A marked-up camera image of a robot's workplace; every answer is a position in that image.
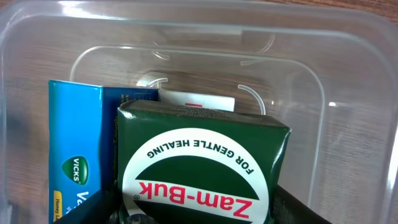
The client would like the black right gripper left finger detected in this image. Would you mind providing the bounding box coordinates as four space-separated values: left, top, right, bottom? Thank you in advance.
54 189 118 224

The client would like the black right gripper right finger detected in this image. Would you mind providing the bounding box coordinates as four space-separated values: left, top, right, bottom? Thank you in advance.
272 185 331 224

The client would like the green Zam-Buk ointment box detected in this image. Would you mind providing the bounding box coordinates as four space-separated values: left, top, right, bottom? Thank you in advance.
118 100 290 223

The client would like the blue Vicks lozenge box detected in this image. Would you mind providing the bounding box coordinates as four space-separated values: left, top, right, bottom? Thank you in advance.
49 80 159 223

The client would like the white blue medicine box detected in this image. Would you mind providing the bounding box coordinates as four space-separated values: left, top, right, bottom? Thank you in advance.
159 90 235 111

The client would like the clear plastic container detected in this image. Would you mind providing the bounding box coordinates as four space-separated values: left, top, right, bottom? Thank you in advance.
1 1 397 223

